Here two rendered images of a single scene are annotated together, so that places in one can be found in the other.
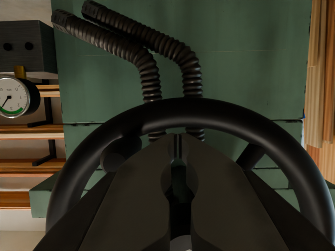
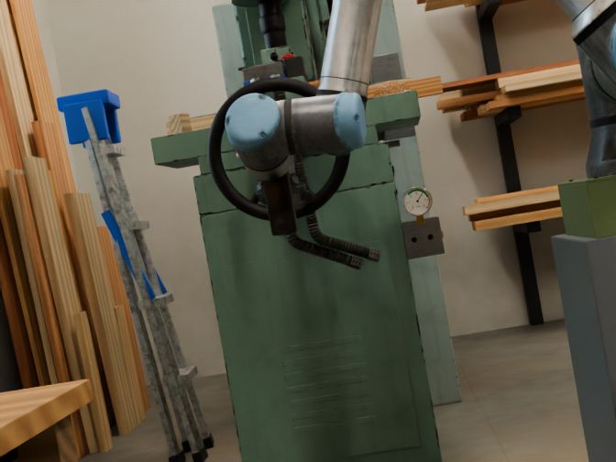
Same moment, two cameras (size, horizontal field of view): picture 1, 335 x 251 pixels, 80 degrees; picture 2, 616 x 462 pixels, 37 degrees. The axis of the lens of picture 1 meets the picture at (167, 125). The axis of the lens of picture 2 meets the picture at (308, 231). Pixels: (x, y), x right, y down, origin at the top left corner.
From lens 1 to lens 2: 166 cm
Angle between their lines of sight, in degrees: 11
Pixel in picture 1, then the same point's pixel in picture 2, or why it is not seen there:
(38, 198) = (411, 110)
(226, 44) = (269, 264)
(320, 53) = (71, 337)
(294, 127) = (204, 208)
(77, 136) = (379, 173)
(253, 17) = (254, 286)
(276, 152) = (247, 203)
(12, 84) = (415, 210)
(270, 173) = not seen: hidden behind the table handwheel
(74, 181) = (335, 174)
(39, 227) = not seen: outside the picture
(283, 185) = (202, 159)
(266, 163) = not seen: hidden behind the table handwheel
